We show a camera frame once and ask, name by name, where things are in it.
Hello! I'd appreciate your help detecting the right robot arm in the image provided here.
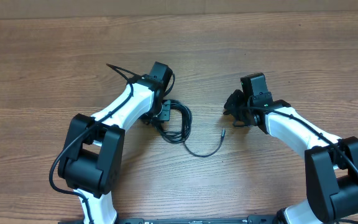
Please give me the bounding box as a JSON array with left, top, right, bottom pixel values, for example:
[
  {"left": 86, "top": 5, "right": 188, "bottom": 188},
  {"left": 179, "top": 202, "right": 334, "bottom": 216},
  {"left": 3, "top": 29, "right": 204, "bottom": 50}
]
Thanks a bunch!
[{"left": 224, "top": 73, "right": 358, "bottom": 223}]

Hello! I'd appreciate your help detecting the black USB cable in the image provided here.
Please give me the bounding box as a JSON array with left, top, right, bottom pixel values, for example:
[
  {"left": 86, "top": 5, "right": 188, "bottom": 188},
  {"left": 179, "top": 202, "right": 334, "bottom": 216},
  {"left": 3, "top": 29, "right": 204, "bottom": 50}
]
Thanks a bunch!
[{"left": 149, "top": 99, "right": 226, "bottom": 158}]

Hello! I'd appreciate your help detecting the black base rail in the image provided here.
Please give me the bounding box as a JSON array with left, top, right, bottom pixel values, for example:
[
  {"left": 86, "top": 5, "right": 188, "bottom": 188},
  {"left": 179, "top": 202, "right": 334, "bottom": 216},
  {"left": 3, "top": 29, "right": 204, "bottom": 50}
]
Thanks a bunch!
[{"left": 57, "top": 214, "right": 279, "bottom": 224}]

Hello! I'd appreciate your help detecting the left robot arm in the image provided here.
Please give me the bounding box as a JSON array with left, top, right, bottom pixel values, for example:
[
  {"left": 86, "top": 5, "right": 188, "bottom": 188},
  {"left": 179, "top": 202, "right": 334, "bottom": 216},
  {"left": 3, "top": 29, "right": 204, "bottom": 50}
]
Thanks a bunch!
[{"left": 50, "top": 62, "right": 175, "bottom": 223}]

